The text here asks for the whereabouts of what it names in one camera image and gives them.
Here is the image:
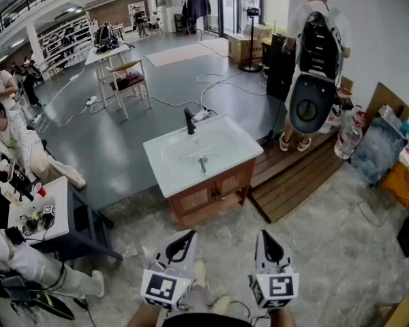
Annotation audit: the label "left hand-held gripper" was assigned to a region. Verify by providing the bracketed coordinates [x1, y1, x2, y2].
[140, 229, 198, 312]

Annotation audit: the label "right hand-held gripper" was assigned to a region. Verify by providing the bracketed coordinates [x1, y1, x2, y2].
[247, 229, 300, 310]

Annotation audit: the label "person's right forearm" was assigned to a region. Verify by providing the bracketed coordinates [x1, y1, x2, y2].
[268, 305, 297, 327]

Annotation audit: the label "person's left forearm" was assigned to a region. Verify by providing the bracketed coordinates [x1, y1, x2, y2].
[126, 300, 166, 327]

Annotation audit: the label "person's left shoe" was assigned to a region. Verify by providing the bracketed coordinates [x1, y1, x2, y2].
[192, 260, 209, 287]

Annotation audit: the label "person's shoe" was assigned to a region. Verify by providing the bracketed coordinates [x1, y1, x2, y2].
[209, 294, 231, 315]
[192, 260, 209, 287]

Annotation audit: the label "person's legs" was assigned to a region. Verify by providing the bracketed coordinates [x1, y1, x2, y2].
[182, 283, 226, 316]

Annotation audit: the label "wooden sink cabinet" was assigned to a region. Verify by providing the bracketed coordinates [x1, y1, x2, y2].
[166, 157, 257, 230]

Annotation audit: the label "person's right shoe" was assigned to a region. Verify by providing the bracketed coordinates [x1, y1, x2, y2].
[209, 294, 231, 315]

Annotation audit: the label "person's black shirt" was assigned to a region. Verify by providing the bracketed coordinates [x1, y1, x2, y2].
[162, 313, 255, 327]

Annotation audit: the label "wooden slatted platform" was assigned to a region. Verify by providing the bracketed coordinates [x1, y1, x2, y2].
[247, 127, 346, 224]

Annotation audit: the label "white ceramic sink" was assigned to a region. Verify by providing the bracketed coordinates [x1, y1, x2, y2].
[142, 112, 264, 199]

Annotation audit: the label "black faucet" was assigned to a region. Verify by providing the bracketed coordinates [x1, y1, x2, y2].
[183, 107, 200, 136]

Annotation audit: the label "unused hand-held gripper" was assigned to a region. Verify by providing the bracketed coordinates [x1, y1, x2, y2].
[40, 204, 57, 232]
[19, 211, 42, 238]

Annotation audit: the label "large clear water bottle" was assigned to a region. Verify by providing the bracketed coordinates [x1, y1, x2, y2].
[351, 104, 368, 131]
[333, 114, 364, 160]

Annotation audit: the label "light wooden chair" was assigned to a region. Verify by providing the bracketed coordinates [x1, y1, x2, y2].
[374, 296, 409, 327]

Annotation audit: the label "orange bag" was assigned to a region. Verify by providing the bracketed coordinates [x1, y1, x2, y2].
[380, 161, 409, 208]

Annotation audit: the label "blue translucent plastic bag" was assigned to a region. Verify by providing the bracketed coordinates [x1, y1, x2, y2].
[350, 104, 409, 187]

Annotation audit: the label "wooden chair with white legs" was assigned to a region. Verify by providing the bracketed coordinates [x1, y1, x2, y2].
[108, 58, 153, 121]

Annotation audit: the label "plywood board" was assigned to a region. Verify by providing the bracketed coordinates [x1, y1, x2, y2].
[363, 82, 409, 131]

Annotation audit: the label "beige floor mat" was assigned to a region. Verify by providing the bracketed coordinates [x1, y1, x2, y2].
[145, 42, 218, 69]
[199, 37, 230, 58]

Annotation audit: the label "cardboard box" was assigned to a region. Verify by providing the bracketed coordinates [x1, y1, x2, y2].
[226, 32, 264, 63]

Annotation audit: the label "tall white table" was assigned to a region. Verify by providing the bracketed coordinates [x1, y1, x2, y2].
[84, 43, 131, 109]

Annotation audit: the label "black and white backpack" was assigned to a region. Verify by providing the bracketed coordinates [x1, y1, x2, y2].
[288, 7, 344, 136]

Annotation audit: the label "white storage shelves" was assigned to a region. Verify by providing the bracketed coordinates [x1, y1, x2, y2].
[37, 14, 93, 78]

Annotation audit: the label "clothes rack with dark garments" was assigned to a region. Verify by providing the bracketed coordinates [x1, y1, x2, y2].
[181, 0, 213, 36]

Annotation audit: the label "black balcony railing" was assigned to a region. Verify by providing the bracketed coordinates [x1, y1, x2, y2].
[0, 0, 91, 44]

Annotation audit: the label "white table with dark frame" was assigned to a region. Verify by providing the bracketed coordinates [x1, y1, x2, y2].
[7, 176, 124, 262]

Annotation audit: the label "white floor cable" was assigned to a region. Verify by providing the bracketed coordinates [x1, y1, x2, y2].
[195, 72, 271, 112]

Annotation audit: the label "glass window wall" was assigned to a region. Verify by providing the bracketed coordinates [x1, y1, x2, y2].
[202, 0, 290, 35]

